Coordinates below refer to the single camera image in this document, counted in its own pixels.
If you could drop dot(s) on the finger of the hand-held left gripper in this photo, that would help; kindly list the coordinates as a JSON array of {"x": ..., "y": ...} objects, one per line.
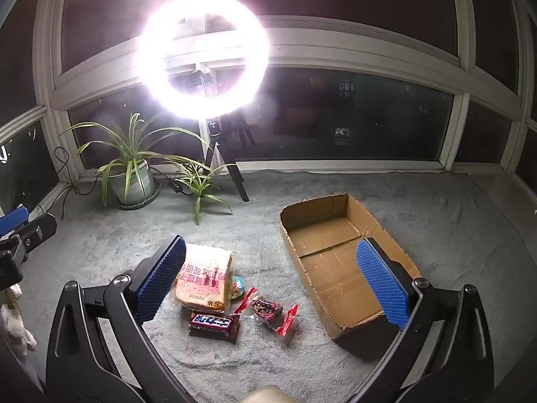
[
  {"x": 40, "y": 229},
  {"x": 12, "y": 220}
]

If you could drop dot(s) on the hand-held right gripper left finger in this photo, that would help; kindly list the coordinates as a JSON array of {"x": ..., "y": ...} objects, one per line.
[{"x": 161, "y": 277}]

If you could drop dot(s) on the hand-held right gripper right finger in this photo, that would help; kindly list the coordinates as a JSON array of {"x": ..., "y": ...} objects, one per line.
[{"x": 384, "y": 285}]

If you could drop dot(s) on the clear bread packet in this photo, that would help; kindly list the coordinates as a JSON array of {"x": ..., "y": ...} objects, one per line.
[{"x": 205, "y": 277}]

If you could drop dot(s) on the cardboard box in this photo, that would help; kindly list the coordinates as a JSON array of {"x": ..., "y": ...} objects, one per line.
[{"x": 335, "y": 268}]

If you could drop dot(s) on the brown chocolate bar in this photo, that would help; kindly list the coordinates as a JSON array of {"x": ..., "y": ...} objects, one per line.
[{"x": 214, "y": 323}]

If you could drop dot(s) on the round green candy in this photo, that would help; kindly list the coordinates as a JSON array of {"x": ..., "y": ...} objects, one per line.
[{"x": 239, "y": 286}]

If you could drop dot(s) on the red-ended nut packet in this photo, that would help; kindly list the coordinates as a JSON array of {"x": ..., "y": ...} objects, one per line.
[{"x": 266, "y": 310}]

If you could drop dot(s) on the person's left hand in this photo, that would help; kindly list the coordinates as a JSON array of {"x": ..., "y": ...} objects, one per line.
[{"x": 16, "y": 331}]

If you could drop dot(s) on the dark green plant saucer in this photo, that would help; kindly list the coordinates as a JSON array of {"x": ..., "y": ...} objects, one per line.
[{"x": 154, "y": 195}]

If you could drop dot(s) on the small spider plant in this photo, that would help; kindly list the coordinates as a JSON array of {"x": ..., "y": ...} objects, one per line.
[{"x": 200, "y": 184}]

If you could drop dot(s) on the large potted spider plant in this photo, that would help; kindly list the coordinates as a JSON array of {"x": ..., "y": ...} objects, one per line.
[{"x": 132, "y": 180}]

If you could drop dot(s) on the grey fluffy carpet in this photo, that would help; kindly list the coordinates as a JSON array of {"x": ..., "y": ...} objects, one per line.
[{"x": 251, "y": 218}]

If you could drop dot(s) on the white window frame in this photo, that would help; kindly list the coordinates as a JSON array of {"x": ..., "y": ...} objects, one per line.
[{"x": 335, "y": 46}]

